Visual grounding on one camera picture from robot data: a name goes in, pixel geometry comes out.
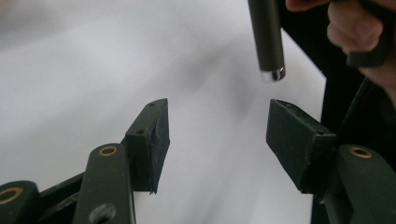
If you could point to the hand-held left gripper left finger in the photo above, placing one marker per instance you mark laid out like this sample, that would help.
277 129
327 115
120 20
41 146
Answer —
149 146

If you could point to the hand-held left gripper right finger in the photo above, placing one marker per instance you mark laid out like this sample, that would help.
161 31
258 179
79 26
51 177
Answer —
295 146

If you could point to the dark kitchen knife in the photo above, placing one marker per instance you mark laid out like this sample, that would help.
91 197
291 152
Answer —
267 37

